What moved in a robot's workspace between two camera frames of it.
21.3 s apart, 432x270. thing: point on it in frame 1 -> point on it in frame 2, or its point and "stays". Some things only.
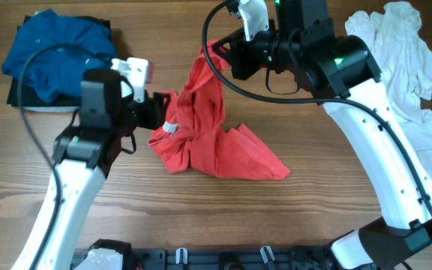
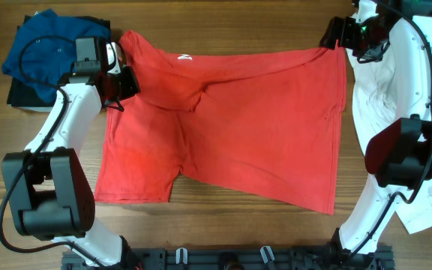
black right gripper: x=238 y=55 -> x=333 y=34
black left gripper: x=157 y=110 -> x=127 y=84
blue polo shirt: x=57 y=72 stays
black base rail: x=229 y=259 stays
